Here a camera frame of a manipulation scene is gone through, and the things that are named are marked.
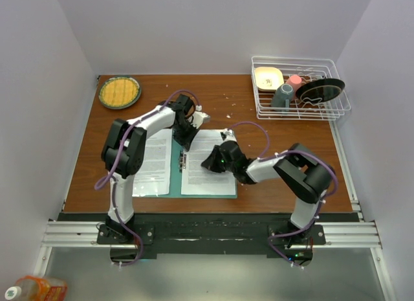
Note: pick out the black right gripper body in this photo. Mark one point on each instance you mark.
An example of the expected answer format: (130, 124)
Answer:
(229, 167)

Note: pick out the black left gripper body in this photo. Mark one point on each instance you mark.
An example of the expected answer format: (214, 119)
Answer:
(180, 133)

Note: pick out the metal folder clip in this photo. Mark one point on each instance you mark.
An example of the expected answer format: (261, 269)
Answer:
(182, 161)

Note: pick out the printed paper sheet bottom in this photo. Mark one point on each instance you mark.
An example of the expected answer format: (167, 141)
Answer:
(198, 181)

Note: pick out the printed paper sheet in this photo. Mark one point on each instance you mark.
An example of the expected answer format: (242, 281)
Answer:
(198, 181)
(153, 178)

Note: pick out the teal file folder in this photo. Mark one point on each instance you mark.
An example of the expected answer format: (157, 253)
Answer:
(175, 174)

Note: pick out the printed paper sheet top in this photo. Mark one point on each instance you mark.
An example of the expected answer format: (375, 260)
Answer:
(153, 178)

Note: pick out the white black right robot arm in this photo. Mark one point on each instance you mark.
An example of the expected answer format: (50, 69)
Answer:
(307, 176)

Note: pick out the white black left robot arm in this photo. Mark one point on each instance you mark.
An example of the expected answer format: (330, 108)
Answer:
(124, 149)

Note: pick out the green plate with woven mat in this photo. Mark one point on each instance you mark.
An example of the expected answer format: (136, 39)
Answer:
(119, 92)

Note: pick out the grey blue mug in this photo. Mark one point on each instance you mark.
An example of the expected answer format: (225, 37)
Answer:
(282, 98)

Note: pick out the cream square plate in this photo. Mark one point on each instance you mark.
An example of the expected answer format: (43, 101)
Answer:
(268, 79)

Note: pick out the pink cup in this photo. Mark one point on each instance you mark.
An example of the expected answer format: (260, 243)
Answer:
(295, 81)

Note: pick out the black round plate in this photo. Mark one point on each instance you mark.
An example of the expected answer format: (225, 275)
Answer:
(320, 91)

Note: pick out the orange plastic bottle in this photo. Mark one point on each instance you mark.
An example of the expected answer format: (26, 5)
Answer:
(37, 288)

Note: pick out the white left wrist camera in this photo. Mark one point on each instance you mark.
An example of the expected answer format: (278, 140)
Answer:
(199, 118)

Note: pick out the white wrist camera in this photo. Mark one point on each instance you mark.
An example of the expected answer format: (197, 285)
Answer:
(228, 135)
(199, 118)

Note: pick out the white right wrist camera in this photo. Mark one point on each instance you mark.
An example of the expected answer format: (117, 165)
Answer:
(228, 135)

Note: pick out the white wire dish rack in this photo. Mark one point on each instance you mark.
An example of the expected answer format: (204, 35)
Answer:
(309, 70)

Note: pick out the aluminium frame rail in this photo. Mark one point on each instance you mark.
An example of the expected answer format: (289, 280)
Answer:
(350, 266)

